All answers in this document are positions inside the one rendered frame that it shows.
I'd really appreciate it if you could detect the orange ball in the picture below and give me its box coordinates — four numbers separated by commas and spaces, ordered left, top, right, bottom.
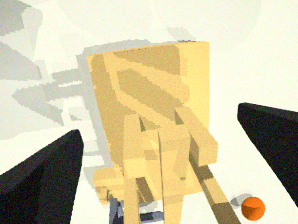
241, 197, 265, 221

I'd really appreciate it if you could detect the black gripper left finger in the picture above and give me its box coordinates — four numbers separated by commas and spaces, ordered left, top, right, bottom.
0, 129, 84, 224

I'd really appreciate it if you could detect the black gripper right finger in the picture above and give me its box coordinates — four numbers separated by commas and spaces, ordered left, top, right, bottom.
237, 103, 298, 208

